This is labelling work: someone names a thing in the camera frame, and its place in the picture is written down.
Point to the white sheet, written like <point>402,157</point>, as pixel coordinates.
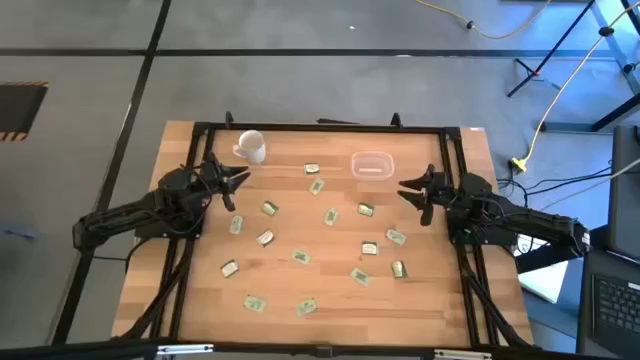
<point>545,282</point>

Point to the white patterned mug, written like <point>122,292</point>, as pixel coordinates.
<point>252,145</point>

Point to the black aluminium table frame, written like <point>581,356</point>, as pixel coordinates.
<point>325,128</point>

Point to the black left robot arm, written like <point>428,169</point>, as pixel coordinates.
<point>125,212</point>

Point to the black side table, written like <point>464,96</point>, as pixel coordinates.
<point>584,310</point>

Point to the clear plastic container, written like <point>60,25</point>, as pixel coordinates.
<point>372,172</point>

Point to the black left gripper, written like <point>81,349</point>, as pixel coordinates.
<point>210,180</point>

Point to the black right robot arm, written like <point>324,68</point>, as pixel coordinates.
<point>540,222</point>

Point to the grey computer screen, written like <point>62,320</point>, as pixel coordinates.
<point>625,200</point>

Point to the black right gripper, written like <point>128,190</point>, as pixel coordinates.
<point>444,189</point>

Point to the black laptop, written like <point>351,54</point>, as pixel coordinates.
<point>620,305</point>

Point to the black hazard-striped floor mat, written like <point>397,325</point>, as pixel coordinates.
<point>20,110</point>

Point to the black-legged desk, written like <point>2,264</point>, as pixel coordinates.
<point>550,49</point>

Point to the black frame clamp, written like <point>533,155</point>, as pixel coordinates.
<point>396,121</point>
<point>229,120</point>

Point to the silver metal bracket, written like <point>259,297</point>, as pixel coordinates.
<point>462,355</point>
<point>185,348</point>

